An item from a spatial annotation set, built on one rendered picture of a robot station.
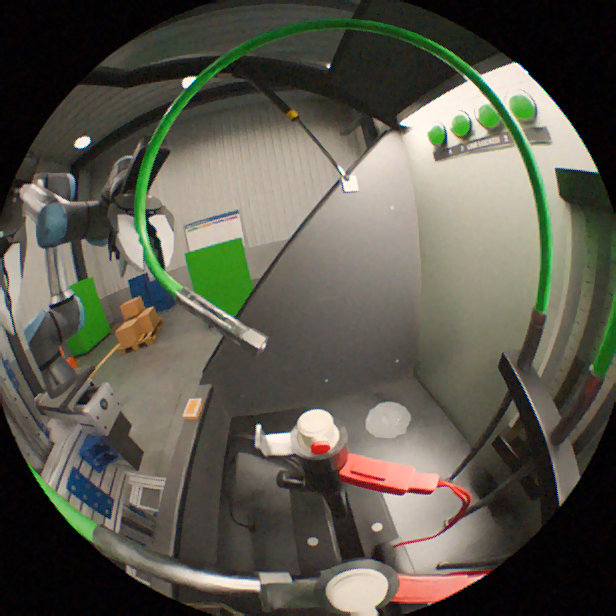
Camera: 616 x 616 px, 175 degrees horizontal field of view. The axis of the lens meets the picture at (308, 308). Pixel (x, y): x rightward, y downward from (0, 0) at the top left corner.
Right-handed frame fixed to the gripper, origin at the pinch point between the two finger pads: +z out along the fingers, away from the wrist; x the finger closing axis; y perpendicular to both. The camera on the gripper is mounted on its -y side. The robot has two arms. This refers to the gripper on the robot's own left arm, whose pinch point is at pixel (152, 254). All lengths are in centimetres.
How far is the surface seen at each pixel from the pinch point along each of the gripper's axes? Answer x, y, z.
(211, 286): -188, 199, -169
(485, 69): -9.7, -40.9, 9.7
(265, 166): -464, 35, -495
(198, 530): 9.3, 25.5, 28.4
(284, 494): -7.4, 23.6, 33.5
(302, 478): 0.7, -1.0, 22.9
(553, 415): -4.9, -16.6, 34.4
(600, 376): -0.9, -19.9, 30.2
